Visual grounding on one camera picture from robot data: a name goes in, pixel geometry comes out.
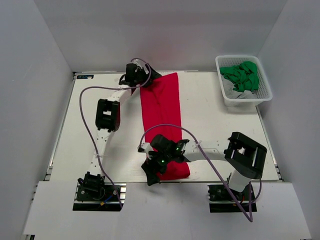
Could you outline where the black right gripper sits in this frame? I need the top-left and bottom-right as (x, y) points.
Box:
(142, 149), (173, 187)

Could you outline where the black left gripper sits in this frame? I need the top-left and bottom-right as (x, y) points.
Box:
(133, 63), (161, 88)

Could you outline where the red t shirt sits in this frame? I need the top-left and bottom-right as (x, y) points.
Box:
(140, 72), (190, 181)

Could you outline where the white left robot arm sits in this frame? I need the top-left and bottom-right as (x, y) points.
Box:
(84, 58), (161, 176)

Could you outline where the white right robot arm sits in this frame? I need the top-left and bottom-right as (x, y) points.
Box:
(138, 132), (267, 200)

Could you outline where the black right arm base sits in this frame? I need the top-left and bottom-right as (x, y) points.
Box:
(207, 184), (249, 213)

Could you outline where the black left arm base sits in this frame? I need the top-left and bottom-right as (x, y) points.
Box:
(72, 172), (126, 212)

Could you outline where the blue table label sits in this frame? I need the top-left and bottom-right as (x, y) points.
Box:
(76, 74), (94, 80)

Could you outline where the green t shirt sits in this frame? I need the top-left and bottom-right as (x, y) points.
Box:
(219, 61), (260, 93)

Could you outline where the white plastic basket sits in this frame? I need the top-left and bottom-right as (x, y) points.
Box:
(215, 55), (273, 107)

